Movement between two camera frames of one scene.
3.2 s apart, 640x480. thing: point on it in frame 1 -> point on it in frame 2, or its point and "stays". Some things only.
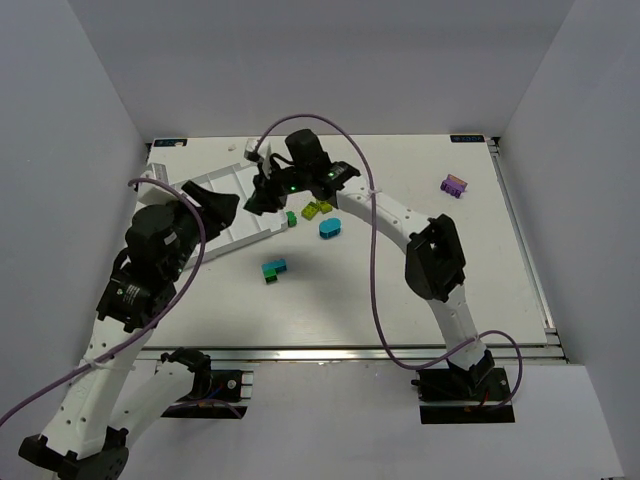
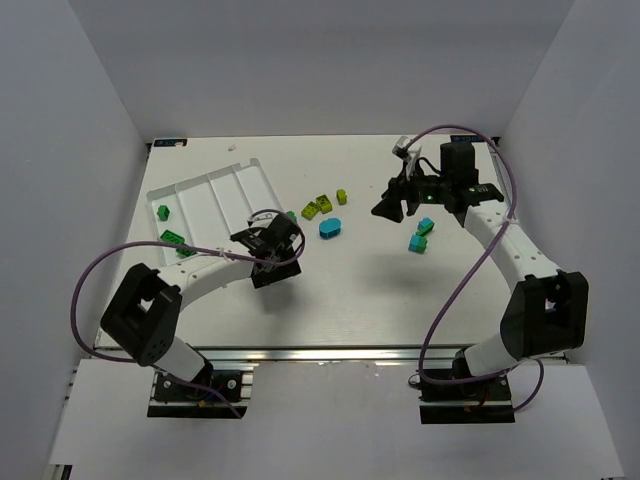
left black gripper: (198, 216) -> (273, 240)
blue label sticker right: (467, 138) stays
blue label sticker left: (170, 142) stays
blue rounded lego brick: (329, 227) stays
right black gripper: (270, 188) -> (408, 197)
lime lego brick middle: (326, 207) stays
